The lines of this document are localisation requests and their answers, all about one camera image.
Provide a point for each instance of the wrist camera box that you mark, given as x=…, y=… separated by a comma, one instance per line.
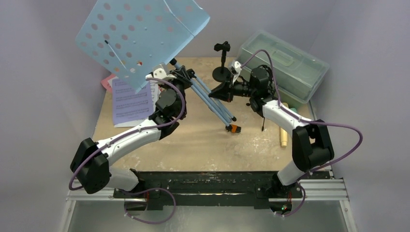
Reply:
x=161, y=72
x=236, y=68

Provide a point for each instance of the lavender sheet music page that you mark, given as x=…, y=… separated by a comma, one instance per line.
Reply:
x=133, y=102

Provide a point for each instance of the cream yellow microphone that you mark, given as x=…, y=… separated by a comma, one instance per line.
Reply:
x=283, y=137

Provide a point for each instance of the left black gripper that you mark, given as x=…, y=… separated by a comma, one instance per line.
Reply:
x=182, y=78

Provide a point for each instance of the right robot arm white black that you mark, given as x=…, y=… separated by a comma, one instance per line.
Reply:
x=311, y=143

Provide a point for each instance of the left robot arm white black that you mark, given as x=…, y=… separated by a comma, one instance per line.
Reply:
x=92, y=163

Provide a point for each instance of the green translucent storage case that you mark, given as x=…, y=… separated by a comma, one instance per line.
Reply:
x=298, y=73

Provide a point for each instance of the black tripod shock-mount stand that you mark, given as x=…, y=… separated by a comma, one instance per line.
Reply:
x=263, y=123

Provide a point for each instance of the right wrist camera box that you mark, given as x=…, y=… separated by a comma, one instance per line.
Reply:
x=236, y=68

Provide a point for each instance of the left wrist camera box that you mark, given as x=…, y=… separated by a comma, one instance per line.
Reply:
x=161, y=72

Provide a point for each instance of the blue music stand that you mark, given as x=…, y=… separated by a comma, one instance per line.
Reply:
x=130, y=37

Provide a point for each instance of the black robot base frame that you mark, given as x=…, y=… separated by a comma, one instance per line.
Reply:
x=231, y=188

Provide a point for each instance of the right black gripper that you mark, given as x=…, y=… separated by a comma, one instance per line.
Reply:
x=228, y=91

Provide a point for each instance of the black round-base mic stand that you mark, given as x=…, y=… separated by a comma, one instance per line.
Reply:
x=221, y=72

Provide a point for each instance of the pink sheet music page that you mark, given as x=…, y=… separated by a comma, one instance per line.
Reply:
x=107, y=82

